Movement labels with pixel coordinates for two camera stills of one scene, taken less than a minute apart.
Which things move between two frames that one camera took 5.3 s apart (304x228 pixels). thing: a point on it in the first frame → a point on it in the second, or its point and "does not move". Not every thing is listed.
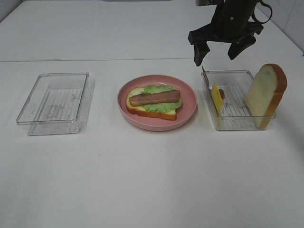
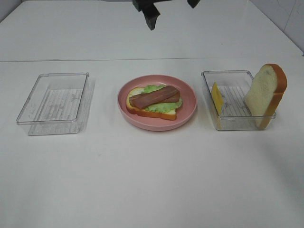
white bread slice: [140, 110] does not move
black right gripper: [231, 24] → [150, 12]
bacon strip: [221, 91] → [139, 100]
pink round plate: [184, 113] does not move
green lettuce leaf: [162, 107] does not move
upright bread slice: [265, 94] does not move
